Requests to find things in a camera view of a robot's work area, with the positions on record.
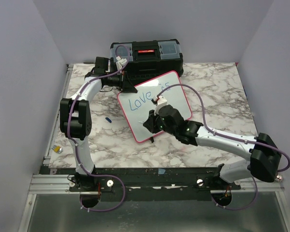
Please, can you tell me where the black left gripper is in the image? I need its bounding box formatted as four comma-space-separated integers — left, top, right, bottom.
105, 71, 138, 92

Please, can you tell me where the blue tape piece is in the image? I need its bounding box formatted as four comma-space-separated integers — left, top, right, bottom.
158, 168, 166, 174

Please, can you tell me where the aluminium frame rail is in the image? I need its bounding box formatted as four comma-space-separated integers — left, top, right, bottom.
42, 64, 74, 166

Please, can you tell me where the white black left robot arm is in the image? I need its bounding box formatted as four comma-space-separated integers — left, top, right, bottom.
59, 56, 138, 191

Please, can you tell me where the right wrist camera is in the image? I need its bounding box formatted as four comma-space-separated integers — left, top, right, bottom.
152, 95, 167, 115

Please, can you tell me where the black mounting rail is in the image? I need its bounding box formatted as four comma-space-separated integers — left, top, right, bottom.
32, 166, 240, 203

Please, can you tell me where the pink framed whiteboard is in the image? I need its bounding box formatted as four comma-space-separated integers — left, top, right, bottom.
117, 71, 193, 143

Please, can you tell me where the black plastic toolbox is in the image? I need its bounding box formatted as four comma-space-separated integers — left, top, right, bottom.
110, 39, 184, 86

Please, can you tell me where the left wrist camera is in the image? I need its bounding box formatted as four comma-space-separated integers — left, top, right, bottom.
116, 56, 128, 71

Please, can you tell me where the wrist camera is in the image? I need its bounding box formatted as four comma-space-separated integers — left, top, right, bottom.
152, 95, 167, 115
116, 56, 128, 71

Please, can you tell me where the red brown cable connector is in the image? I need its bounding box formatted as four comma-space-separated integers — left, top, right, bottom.
275, 174, 283, 182

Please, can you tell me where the yellow silver small part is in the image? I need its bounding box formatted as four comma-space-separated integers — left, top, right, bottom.
52, 145, 63, 154

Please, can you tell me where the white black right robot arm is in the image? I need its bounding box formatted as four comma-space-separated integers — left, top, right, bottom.
143, 105, 282, 189

